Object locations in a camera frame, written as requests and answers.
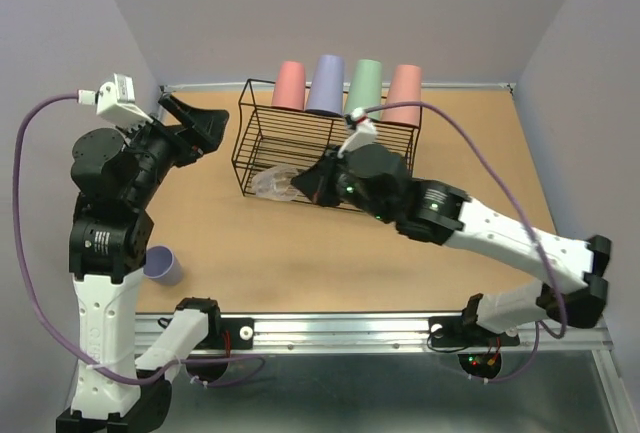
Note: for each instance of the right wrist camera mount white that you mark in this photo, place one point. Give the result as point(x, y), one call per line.
point(362, 131)

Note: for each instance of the clear glass cup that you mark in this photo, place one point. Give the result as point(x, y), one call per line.
point(274, 183)

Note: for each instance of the black wire dish rack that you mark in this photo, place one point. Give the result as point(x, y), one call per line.
point(377, 174)

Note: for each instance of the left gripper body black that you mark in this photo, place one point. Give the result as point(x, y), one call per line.
point(170, 145)

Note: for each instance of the aluminium back rail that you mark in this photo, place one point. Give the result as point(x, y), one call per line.
point(264, 85)

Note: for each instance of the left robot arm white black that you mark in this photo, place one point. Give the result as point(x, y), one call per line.
point(118, 170)

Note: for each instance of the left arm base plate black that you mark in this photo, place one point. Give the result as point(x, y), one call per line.
point(236, 333)

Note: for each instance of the red plastic cup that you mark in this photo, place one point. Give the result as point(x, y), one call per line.
point(290, 86)

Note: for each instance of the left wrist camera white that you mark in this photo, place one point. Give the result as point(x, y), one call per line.
point(115, 103)

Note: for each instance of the purple plastic cup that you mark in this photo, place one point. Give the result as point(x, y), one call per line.
point(162, 266)
point(326, 90)

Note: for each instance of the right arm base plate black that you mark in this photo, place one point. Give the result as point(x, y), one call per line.
point(451, 332)

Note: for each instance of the green plastic cup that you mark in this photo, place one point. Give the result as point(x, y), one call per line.
point(365, 88)

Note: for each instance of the aluminium front rail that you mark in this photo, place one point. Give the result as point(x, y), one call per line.
point(365, 333)

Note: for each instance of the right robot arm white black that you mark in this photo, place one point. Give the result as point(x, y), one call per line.
point(568, 283)

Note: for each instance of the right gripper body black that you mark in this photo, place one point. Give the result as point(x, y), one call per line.
point(347, 186)

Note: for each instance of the pink plastic cup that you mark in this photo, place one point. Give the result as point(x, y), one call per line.
point(405, 86)

